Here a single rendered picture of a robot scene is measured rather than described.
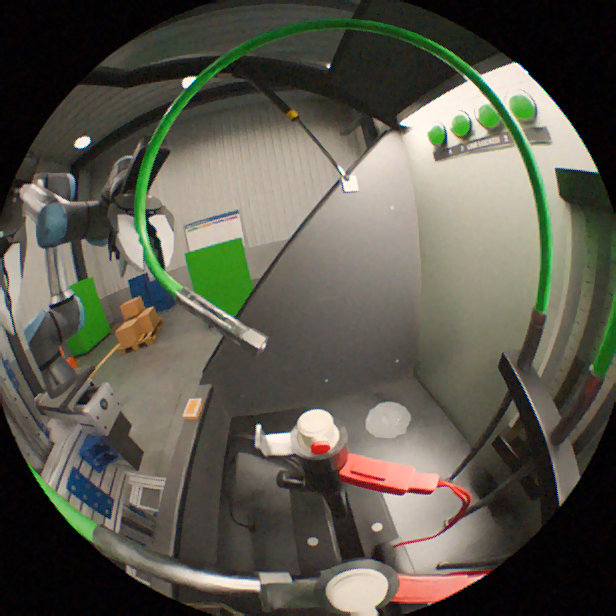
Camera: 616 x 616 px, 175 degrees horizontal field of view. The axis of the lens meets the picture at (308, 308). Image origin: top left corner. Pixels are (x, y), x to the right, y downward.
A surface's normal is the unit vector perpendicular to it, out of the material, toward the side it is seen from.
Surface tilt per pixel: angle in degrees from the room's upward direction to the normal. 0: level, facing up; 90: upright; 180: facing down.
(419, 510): 0
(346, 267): 90
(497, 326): 90
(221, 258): 90
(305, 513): 0
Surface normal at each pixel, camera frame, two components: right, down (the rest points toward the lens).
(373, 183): 0.13, 0.34
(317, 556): -0.16, -0.92
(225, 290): 0.36, 0.29
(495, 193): -0.98, 0.20
